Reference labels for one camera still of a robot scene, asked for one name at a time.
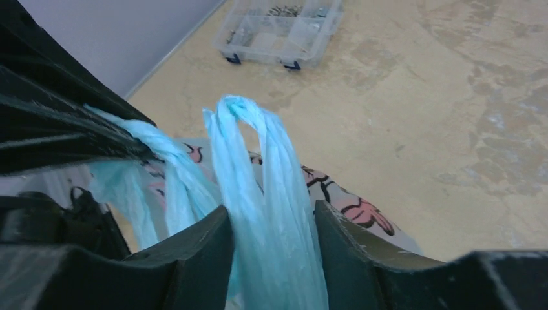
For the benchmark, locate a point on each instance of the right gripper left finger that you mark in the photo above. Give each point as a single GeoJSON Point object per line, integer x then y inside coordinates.
{"type": "Point", "coordinates": [189, 270]}

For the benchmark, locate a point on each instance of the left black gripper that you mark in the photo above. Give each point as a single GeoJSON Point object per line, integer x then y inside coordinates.
{"type": "Point", "coordinates": [36, 137]}

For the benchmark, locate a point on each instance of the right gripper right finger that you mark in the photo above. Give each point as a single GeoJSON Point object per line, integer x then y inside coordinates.
{"type": "Point", "coordinates": [364, 271]}

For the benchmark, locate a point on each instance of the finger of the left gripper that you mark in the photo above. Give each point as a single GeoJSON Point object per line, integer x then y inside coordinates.
{"type": "Point", "coordinates": [28, 50]}

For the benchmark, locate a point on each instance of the blue plastic bag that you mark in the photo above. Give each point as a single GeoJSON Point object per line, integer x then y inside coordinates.
{"type": "Point", "coordinates": [248, 164]}

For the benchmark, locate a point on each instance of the clear plastic screw organizer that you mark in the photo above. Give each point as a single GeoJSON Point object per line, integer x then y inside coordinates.
{"type": "Point", "coordinates": [293, 34]}

